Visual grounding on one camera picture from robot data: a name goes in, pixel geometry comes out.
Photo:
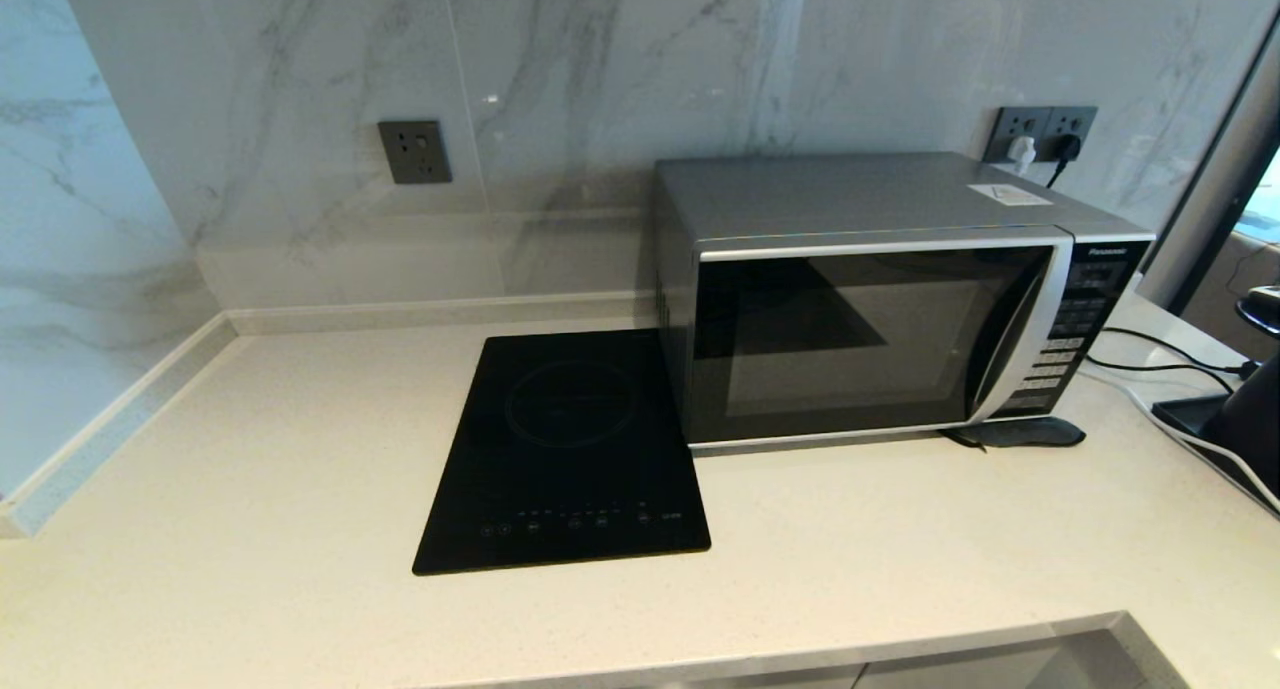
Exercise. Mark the grey double wall socket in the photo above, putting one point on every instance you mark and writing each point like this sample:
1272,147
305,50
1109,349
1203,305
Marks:
1045,121

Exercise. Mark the white power plug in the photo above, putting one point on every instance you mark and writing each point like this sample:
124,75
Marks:
1022,152

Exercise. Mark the silver microwave oven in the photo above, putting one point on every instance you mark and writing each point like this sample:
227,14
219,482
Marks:
850,194

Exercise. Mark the black rubber pad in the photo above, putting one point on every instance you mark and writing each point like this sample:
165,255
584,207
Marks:
1030,433

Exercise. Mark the white paper sticker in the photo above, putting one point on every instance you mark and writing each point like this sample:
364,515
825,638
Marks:
1010,195

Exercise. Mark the black power plug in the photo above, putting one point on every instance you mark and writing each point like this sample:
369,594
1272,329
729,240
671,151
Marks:
1069,149

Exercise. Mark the grey single wall socket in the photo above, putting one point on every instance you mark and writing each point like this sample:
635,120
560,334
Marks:
414,152

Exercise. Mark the black induction cooktop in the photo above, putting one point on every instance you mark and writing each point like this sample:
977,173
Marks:
560,449

